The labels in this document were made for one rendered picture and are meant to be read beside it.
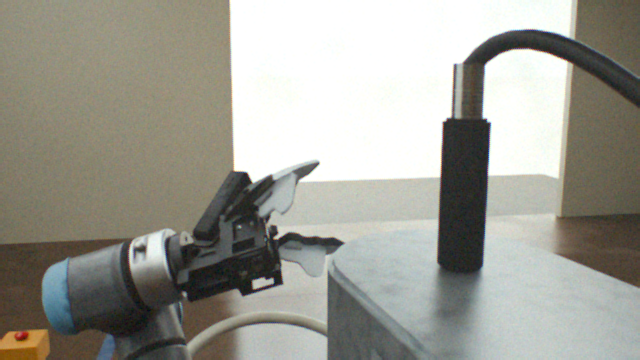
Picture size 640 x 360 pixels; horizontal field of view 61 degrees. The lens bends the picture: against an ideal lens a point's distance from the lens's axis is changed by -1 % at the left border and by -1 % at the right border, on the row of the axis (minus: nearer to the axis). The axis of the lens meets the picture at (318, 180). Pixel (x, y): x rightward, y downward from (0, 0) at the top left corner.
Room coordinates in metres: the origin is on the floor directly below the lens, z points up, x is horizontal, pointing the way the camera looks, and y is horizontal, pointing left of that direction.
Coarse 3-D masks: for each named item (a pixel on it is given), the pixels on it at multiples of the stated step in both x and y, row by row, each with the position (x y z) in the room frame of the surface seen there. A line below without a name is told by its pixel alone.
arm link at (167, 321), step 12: (144, 312) 0.67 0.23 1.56; (156, 312) 0.70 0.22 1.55; (168, 312) 0.71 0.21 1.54; (180, 312) 0.76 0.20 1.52; (144, 324) 0.68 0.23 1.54; (156, 324) 0.69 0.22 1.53; (168, 324) 0.70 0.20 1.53; (180, 324) 0.73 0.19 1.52; (120, 336) 0.68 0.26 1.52; (132, 336) 0.67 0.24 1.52; (144, 336) 0.67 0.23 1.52; (156, 336) 0.68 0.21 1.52; (168, 336) 0.68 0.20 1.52; (180, 336) 0.70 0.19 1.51; (120, 348) 0.68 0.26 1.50; (132, 348) 0.67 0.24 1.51
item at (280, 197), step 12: (288, 168) 0.62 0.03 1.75; (300, 168) 0.62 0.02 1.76; (312, 168) 0.62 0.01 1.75; (276, 180) 0.62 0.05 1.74; (288, 180) 0.62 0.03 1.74; (264, 192) 0.63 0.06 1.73; (276, 192) 0.62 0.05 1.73; (288, 192) 0.60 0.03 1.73; (264, 204) 0.63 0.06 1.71; (276, 204) 0.61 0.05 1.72; (288, 204) 0.59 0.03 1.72; (264, 216) 0.62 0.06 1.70
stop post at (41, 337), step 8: (8, 336) 1.57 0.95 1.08; (32, 336) 1.57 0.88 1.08; (40, 336) 1.57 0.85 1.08; (48, 336) 1.61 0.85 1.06; (0, 344) 1.52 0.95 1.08; (8, 344) 1.52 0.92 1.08; (16, 344) 1.52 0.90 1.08; (24, 344) 1.52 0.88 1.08; (32, 344) 1.52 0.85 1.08; (40, 344) 1.54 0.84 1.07; (48, 344) 1.61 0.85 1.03; (0, 352) 1.49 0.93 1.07; (8, 352) 1.49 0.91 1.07; (16, 352) 1.50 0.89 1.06; (24, 352) 1.50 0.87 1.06; (32, 352) 1.50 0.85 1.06; (40, 352) 1.53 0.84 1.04; (48, 352) 1.60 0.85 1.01
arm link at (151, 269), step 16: (144, 240) 0.63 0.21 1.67; (160, 240) 0.62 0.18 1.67; (144, 256) 0.61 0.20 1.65; (160, 256) 0.61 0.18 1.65; (144, 272) 0.60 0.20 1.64; (160, 272) 0.60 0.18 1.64; (144, 288) 0.60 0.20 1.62; (160, 288) 0.60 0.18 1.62; (176, 288) 0.61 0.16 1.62; (160, 304) 0.61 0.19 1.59
